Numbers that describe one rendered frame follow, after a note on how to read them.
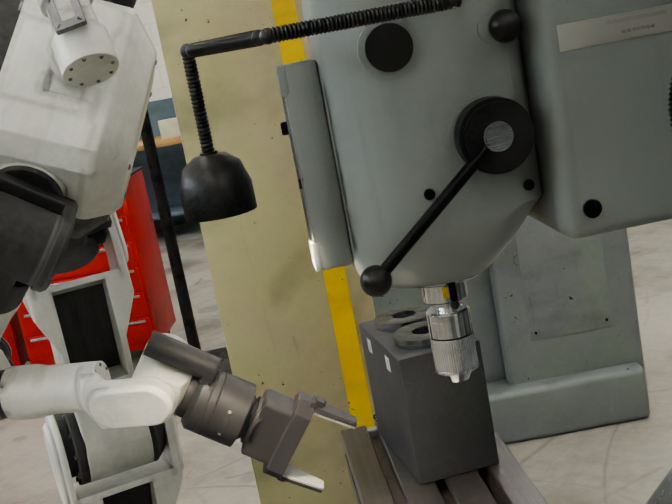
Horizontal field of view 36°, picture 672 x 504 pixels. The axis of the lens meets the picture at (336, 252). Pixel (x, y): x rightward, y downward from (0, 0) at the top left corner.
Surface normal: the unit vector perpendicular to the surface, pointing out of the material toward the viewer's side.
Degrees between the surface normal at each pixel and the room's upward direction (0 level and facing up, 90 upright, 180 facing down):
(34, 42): 58
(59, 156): 95
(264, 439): 96
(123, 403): 107
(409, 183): 90
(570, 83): 90
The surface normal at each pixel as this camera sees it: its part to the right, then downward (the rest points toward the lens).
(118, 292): 0.36, -0.04
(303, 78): 0.11, 0.19
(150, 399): -0.11, 0.51
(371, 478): -0.18, -0.96
